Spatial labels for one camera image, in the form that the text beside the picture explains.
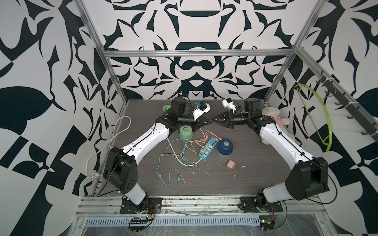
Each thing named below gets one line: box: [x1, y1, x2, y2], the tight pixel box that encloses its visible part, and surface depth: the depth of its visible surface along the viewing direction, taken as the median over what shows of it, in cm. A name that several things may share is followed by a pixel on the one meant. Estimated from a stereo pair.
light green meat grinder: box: [178, 124, 194, 141], surface depth 91 cm
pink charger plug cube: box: [226, 159, 237, 170], surface depth 88 cm
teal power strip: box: [198, 137, 219, 162], surface depth 91 cm
